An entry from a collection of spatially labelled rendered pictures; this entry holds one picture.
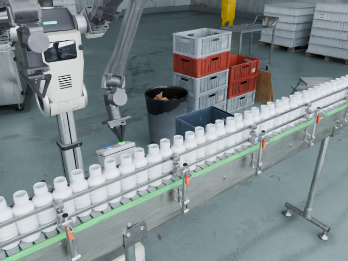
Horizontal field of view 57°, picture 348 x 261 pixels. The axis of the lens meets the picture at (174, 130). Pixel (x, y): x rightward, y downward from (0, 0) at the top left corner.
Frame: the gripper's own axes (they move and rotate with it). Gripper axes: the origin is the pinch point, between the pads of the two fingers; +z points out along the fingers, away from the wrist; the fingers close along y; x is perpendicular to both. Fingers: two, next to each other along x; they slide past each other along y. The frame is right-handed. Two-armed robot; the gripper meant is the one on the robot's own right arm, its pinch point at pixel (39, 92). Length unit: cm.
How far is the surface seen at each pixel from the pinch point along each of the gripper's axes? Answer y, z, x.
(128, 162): 17.5, 25.0, 20.7
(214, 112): -35, 49, 115
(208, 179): 21, 46, 57
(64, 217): 26.3, 29.2, -5.8
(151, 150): 16.8, 24.0, 31.0
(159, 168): 18.7, 31.5, 32.8
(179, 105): -124, 83, 158
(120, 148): 2.3, 28.0, 26.0
